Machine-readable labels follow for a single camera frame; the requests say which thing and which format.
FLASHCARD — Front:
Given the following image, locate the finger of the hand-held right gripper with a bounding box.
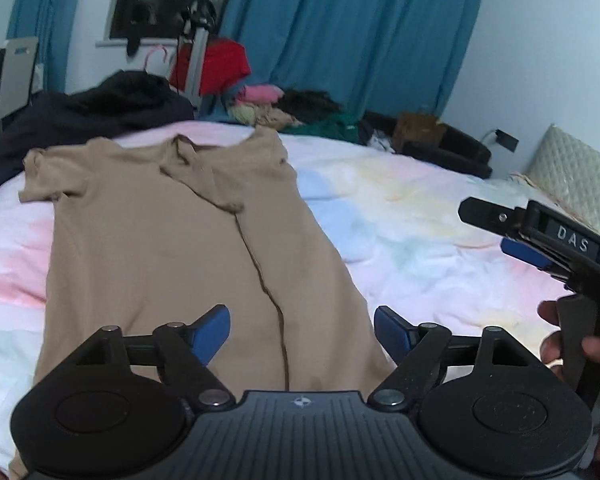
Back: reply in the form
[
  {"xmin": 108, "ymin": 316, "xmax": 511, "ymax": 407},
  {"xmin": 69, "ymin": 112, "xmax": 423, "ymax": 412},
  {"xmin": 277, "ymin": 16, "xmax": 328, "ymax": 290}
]
[
  {"xmin": 457, "ymin": 197, "xmax": 528, "ymax": 236},
  {"xmin": 500, "ymin": 237, "xmax": 551, "ymax": 270}
]

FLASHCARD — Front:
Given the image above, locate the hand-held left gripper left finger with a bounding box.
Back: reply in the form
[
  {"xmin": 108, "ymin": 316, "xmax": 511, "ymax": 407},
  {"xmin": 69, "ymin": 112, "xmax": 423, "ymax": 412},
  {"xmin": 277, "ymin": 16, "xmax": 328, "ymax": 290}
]
[{"xmin": 75, "ymin": 304, "xmax": 236, "ymax": 411}]

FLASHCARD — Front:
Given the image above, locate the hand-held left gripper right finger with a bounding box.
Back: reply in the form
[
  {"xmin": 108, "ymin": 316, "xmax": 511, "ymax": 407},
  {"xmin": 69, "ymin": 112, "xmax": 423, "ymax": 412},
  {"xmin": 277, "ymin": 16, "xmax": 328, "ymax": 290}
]
[{"xmin": 367, "ymin": 305, "xmax": 528, "ymax": 411}]

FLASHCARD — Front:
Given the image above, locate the tan t-shirt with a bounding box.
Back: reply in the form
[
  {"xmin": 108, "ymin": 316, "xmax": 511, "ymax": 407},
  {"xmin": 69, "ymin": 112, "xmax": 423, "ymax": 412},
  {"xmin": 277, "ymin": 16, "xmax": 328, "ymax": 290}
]
[{"xmin": 7, "ymin": 127, "xmax": 398, "ymax": 480}]

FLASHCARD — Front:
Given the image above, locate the person's right hand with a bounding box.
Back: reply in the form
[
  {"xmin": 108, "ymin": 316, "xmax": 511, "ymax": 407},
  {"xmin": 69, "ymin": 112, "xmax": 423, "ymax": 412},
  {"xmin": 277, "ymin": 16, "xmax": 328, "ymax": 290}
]
[{"xmin": 537, "ymin": 300, "xmax": 600, "ymax": 378}]

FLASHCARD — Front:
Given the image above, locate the bed with pastel sheet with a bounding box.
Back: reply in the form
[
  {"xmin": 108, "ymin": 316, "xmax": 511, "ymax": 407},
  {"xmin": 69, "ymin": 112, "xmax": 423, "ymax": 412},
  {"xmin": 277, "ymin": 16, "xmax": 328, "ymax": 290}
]
[{"xmin": 0, "ymin": 120, "xmax": 600, "ymax": 480}]

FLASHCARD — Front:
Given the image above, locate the black sofa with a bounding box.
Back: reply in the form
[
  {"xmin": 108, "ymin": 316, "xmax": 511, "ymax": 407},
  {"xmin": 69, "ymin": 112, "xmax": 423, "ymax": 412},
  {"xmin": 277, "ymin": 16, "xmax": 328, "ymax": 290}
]
[{"xmin": 362, "ymin": 110, "xmax": 493, "ymax": 180}]

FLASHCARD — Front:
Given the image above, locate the quilted pillow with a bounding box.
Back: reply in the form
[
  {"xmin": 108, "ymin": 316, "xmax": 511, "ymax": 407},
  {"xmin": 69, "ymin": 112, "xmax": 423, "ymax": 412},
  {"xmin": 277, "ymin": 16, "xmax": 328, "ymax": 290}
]
[{"xmin": 525, "ymin": 124, "xmax": 600, "ymax": 248}]

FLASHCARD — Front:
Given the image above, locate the brown paper bag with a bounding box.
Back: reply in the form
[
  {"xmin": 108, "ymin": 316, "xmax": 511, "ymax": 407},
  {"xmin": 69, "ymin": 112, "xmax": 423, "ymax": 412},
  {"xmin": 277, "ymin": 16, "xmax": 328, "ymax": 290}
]
[{"xmin": 394, "ymin": 111, "xmax": 446, "ymax": 148}]

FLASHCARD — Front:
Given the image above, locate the white patterned garment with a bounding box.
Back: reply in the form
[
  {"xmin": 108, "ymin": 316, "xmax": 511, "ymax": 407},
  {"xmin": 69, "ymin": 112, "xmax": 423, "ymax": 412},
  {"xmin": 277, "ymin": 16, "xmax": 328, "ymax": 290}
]
[{"xmin": 369, "ymin": 131, "xmax": 396, "ymax": 153}]

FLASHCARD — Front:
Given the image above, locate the green garment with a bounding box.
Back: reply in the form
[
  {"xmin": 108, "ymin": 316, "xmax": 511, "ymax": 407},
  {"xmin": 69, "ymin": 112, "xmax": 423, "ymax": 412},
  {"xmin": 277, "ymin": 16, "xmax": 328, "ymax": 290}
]
[{"xmin": 285, "ymin": 112, "xmax": 361, "ymax": 143}]

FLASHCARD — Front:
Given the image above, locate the black garment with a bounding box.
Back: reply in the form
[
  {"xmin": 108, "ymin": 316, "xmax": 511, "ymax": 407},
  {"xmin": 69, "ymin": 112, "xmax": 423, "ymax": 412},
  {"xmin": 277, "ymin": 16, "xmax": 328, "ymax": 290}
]
[{"xmin": 277, "ymin": 89, "xmax": 341, "ymax": 123}]

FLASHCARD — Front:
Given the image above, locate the beige garment pile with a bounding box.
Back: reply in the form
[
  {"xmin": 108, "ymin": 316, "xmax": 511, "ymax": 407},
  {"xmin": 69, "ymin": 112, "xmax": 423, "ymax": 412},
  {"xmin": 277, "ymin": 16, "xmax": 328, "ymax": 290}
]
[{"xmin": 230, "ymin": 102, "xmax": 303, "ymax": 128}]

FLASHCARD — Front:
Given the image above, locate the wide blue curtain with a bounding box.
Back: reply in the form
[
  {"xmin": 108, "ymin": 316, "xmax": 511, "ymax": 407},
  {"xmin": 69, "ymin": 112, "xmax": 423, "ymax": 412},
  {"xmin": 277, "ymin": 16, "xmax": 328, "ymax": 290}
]
[{"xmin": 220, "ymin": 0, "xmax": 488, "ymax": 121}]

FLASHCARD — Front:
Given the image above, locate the pink garment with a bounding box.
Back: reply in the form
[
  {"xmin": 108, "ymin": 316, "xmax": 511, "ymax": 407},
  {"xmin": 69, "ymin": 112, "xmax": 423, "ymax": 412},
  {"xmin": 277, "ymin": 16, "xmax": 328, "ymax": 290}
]
[{"xmin": 240, "ymin": 84, "xmax": 283, "ymax": 106}]

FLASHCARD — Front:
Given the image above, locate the dark navy blanket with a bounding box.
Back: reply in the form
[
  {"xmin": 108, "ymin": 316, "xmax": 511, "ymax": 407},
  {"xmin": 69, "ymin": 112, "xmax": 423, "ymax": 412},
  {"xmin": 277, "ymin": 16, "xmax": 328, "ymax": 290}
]
[{"xmin": 0, "ymin": 71, "xmax": 196, "ymax": 206}]

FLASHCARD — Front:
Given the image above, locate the red garment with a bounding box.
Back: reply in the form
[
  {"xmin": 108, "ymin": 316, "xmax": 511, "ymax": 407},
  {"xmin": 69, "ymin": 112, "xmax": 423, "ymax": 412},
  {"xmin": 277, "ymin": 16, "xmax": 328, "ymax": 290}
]
[{"xmin": 170, "ymin": 39, "xmax": 251, "ymax": 96}]

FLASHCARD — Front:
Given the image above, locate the pink hanger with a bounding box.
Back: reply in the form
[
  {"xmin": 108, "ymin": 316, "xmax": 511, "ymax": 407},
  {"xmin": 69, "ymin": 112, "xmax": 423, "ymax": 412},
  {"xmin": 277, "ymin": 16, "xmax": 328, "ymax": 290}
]
[{"xmin": 145, "ymin": 45, "xmax": 168, "ymax": 73}]

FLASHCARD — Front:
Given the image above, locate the white chair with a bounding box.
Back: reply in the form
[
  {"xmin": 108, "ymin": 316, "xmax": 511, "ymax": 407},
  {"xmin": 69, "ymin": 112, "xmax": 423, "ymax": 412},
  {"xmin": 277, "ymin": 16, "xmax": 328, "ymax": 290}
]
[{"xmin": 0, "ymin": 36, "xmax": 40, "ymax": 133}]

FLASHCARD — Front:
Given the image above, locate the narrow blue curtain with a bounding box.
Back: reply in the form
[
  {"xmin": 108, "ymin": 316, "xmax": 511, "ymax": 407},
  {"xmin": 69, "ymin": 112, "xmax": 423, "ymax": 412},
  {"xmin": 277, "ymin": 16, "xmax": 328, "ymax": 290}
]
[{"xmin": 7, "ymin": 0, "xmax": 88, "ymax": 93}]

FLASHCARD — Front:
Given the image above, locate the camera stand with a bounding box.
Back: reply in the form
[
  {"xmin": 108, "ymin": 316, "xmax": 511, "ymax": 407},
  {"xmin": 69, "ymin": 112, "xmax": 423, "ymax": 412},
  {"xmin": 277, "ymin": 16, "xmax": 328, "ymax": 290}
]
[{"xmin": 177, "ymin": 0, "xmax": 218, "ymax": 111}]

